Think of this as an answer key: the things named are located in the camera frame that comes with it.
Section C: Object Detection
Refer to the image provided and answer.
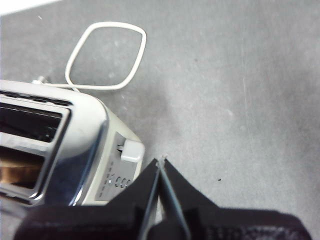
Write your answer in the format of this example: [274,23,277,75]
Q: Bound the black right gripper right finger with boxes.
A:
[152,157,312,240]

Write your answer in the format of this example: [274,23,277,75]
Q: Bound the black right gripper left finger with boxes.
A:
[13,159,161,240]

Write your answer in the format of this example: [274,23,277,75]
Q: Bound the grey toaster lever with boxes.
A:
[120,139,145,162]

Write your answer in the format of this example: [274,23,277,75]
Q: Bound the brown-crusted bread slice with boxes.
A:
[0,163,45,187]

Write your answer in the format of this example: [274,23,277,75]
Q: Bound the cream toaster with chrome top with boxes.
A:
[0,79,146,208]

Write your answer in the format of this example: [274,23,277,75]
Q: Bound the white power cable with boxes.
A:
[31,21,147,95]

